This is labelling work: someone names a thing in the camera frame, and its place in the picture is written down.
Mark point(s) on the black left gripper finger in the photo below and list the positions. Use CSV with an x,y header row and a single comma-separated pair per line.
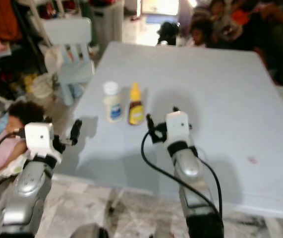
x,y
76,131
46,120

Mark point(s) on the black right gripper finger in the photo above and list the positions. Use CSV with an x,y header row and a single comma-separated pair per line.
x,y
175,109
149,123

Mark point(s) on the yellow-capped brown sauce bottle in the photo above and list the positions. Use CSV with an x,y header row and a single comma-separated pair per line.
x,y
136,109

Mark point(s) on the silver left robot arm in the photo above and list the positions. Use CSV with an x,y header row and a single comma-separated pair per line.
x,y
20,198

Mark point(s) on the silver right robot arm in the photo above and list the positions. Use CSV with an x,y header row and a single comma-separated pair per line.
x,y
191,178

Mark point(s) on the curly-haired child in pink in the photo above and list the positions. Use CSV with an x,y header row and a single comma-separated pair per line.
x,y
25,111

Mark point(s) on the white bucket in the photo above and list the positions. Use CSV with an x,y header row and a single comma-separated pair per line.
x,y
42,87

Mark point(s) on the light blue table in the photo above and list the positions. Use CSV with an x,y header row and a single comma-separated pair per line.
x,y
210,89

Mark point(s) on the white bottle with blue label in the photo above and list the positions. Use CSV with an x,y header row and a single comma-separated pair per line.
x,y
112,105

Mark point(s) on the black-haired toddler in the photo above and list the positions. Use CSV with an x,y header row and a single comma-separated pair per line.
x,y
168,32

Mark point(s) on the seated dark-haired child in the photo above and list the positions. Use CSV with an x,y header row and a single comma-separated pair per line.
x,y
200,32

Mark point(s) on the white child chair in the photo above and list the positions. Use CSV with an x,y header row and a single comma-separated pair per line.
x,y
69,32

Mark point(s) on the grey robot left leg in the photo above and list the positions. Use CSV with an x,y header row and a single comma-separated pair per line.
x,y
89,232

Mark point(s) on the white bin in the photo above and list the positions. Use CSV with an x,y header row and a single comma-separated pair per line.
x,y
107,22

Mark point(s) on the orange cloth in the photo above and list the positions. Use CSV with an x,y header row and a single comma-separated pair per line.
x,y
0,17

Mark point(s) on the person in dark clothes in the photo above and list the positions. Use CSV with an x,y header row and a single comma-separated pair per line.
x,y
275,39

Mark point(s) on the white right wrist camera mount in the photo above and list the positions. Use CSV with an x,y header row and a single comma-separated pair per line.
x,y
177,125

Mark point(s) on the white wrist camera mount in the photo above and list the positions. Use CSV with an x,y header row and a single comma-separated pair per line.
x,y
38,138
177,125

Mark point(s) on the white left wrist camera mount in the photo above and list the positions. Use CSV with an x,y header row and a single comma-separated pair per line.
x,y
38,138

